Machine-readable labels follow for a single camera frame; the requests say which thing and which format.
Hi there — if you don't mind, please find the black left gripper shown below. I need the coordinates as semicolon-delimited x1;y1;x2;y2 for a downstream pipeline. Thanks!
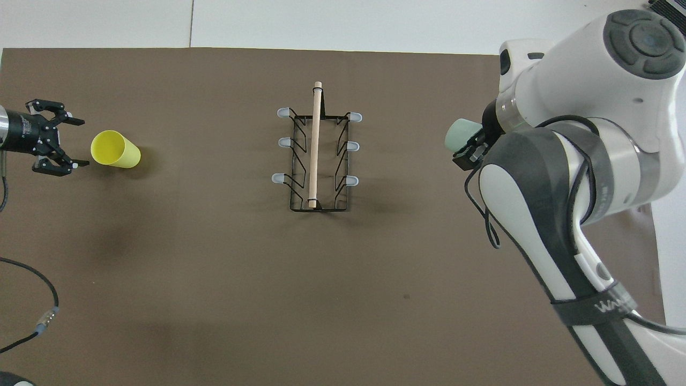
5;99;91;177

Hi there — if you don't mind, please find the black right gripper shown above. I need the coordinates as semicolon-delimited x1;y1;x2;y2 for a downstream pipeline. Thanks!
453;99;508;172

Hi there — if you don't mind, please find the mint green plastic cup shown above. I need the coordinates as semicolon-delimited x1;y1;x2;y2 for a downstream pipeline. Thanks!
444;118;483;152

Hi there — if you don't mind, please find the yellow plastic cup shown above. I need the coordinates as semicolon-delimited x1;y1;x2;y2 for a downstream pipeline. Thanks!
90;130;141;169

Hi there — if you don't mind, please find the large brown table mat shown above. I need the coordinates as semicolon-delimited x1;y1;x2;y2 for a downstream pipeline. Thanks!
0;47;668;386

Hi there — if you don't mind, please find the grey ribbed device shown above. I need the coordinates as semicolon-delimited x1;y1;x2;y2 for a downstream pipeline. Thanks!
650;0;686;15

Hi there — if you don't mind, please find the black wire cup rack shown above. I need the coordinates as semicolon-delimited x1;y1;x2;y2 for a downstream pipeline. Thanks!
272;81;363;213

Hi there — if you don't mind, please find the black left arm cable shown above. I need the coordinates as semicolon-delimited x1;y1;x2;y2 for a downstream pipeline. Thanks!
0;152;59;354

